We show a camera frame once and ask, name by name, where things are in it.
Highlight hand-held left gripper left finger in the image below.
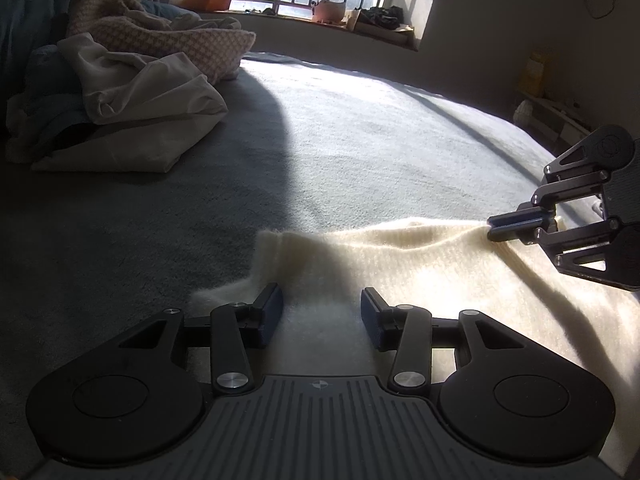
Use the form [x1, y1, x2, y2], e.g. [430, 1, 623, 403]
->
[119, 282, 285, 395]

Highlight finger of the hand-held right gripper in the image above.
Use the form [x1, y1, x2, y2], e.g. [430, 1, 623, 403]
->
[487, 132, 608, 229]
[487, 219, 610, 277]

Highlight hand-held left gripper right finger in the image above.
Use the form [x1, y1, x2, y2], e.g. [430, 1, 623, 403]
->
[360, 287, 526, 395]

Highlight cream fluffy towel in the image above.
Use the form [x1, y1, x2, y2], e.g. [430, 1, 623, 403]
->
[190, 216, 640, 471]

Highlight dark clothes heap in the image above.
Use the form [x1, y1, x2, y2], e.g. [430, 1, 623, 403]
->
[360, 6, 405, 30]

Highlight white low shelf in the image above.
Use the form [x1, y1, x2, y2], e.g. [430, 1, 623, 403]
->
[520, 92, 601, 156]

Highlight yellow box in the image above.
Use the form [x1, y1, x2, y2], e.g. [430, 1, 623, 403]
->
[517, 52, 548, 98]

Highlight grey fleece bed blanket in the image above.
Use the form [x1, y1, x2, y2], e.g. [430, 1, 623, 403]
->
[0, 52, 601, 461]

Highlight white crumpled shirt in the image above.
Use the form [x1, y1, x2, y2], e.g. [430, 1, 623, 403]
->
[7, 32, 230, 173]

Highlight pink pot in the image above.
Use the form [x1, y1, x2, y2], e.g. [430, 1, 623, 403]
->
[311, 0, 346, 23]

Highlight beige crumpled garment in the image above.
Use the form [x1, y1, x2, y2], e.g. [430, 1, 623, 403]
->
[122, 7, 243, 33]

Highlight blue pillow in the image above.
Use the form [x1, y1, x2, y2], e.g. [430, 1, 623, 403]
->
[140, 0, 176, 21]

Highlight dark blue quilt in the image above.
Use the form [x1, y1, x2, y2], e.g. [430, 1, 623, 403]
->
[0, 0, 96, 161]

